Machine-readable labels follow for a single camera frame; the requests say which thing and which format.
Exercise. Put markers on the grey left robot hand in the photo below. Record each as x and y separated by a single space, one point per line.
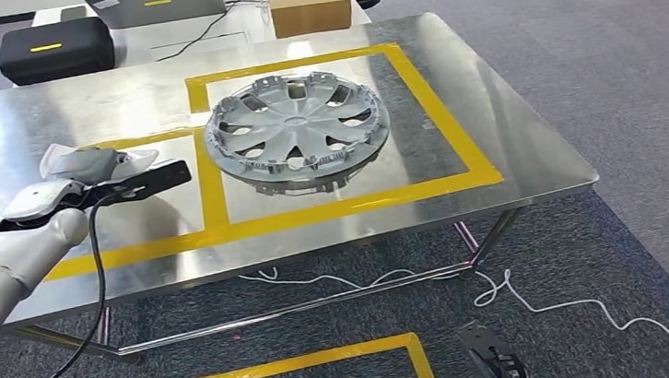
90 165

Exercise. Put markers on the white plastic part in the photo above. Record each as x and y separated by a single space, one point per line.
52 159

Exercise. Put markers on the yellow floor tape square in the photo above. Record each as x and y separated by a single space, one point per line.
308 359

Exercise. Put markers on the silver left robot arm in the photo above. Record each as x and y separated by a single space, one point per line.
10 256

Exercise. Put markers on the stainless steel workbench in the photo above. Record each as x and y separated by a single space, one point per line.
521 151

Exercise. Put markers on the white desk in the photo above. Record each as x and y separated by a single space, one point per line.
251 27

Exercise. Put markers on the grey wheel hubcap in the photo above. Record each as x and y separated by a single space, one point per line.
297 120

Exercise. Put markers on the cardboard box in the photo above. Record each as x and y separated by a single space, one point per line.
309 6

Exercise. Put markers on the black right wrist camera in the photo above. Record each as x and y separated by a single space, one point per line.
495 359

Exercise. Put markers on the black hard case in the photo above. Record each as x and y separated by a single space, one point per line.
52 61

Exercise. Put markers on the yellow workbench tape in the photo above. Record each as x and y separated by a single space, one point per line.
213 205

